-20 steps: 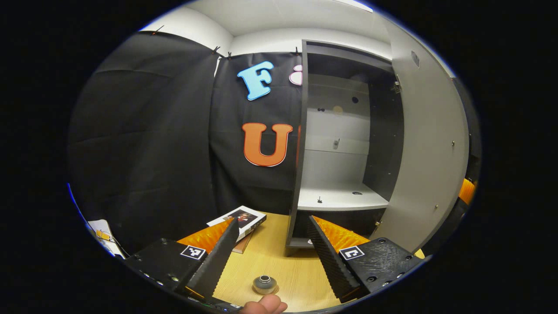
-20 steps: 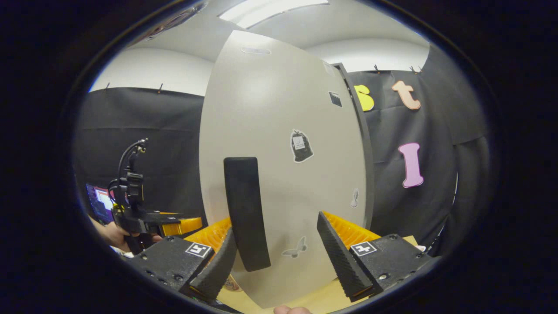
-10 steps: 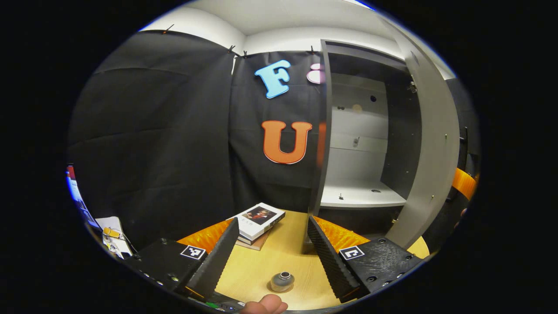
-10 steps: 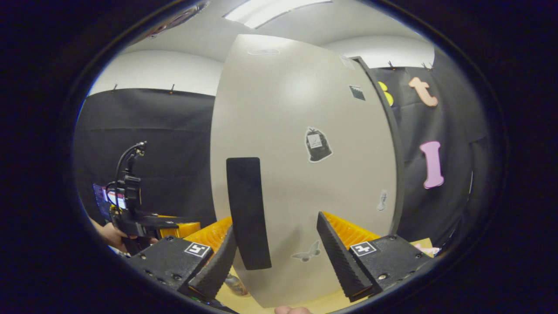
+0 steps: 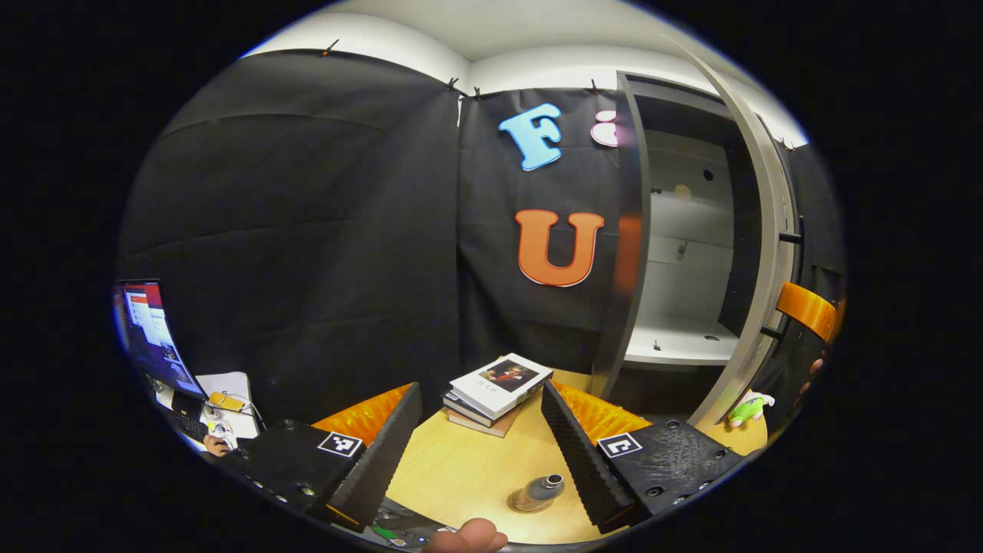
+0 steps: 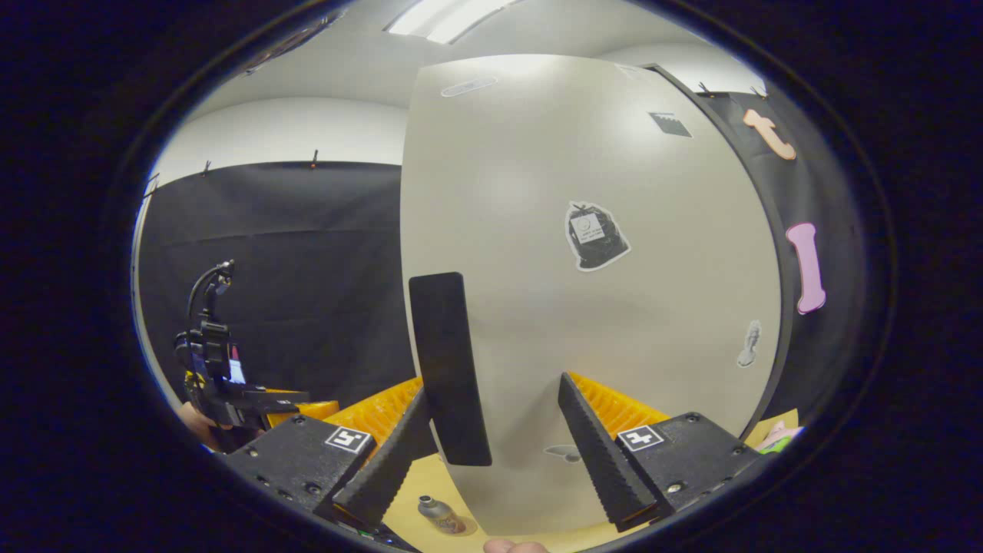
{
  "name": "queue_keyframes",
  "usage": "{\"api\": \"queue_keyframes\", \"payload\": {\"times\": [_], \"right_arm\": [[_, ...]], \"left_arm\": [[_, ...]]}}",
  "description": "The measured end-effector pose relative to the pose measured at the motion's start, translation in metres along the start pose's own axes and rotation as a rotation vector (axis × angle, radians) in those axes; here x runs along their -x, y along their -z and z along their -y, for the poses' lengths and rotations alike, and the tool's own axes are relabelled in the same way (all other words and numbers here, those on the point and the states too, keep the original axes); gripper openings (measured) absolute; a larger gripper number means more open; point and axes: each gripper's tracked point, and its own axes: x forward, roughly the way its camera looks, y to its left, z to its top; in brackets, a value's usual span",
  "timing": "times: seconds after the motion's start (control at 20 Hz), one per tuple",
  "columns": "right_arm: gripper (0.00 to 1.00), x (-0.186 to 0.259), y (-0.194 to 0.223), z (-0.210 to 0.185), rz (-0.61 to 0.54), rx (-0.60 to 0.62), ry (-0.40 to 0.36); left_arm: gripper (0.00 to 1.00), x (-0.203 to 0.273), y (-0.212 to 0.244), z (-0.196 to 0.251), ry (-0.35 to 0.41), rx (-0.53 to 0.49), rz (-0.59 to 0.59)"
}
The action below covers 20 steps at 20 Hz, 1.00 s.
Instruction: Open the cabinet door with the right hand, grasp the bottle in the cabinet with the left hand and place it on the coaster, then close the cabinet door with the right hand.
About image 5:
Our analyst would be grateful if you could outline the white paper sheets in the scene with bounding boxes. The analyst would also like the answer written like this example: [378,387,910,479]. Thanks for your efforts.
[196,373,260,440]

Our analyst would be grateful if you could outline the white portrait cover book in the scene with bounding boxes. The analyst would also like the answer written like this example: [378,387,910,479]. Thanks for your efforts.
[449,353,554,419]

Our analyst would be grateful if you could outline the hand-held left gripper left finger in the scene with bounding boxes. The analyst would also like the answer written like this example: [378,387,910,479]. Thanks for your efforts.
[219,384,423,535]

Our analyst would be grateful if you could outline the green pink plush toy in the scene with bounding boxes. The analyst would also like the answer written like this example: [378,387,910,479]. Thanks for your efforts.
[726,390,776,429]

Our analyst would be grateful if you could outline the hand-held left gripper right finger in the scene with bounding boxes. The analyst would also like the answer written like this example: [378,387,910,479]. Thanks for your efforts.
[541,380,750,536]

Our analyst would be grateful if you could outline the white cabinet shelf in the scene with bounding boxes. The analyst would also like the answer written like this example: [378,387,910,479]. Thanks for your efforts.
[624,313,742,368]

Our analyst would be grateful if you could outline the dark thin book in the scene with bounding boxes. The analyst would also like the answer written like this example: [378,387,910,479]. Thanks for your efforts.
[442,388,531,427]

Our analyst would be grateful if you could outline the black keyboard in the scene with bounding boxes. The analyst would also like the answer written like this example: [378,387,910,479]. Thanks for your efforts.
[170,390,210,444]

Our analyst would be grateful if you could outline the computer monitor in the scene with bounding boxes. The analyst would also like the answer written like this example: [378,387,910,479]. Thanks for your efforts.
[115,278,204,399]

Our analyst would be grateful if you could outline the black backdrop cloth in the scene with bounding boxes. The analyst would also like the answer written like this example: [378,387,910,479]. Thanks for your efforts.
[115,48,846,431]

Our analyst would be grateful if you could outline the dark grey cabinet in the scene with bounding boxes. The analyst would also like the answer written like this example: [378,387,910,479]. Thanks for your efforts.
[591,71,803,419]

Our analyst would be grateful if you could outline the brown book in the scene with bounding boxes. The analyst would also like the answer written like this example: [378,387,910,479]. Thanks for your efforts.
[447,403,527,439]

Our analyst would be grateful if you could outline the round brown coaster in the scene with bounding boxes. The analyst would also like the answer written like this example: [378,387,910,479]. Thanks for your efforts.
[505,492,558,515]

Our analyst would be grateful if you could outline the silver bottle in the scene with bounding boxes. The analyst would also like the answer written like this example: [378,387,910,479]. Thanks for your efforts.
[507,473,567,514]

